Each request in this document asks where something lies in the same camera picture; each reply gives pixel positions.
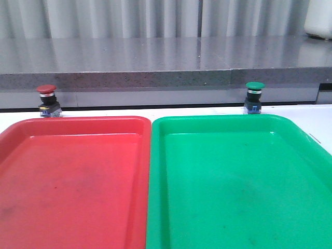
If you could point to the green mushroom push button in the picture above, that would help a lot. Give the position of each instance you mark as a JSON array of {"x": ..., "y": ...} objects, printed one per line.
[{"x": 252, "y": 104}]

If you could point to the red mushroom push button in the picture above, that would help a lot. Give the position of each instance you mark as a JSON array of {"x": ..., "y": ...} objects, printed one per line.
[{"x": 49, "y": 107}]

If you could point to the green plastic tray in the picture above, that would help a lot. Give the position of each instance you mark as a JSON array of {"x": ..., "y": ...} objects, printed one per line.
[{"x": 237, "y": 181}]

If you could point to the red plastic tray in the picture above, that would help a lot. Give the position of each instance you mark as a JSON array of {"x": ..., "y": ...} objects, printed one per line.
[{"x": 78, "y": 182}]

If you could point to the grey stone counter slab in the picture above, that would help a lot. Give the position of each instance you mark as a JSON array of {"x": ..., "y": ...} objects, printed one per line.
[{"x": 213, "y": 62}]

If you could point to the white container in background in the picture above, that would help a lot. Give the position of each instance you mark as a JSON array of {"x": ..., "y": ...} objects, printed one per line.
[{"x": 318, "y": 19}]

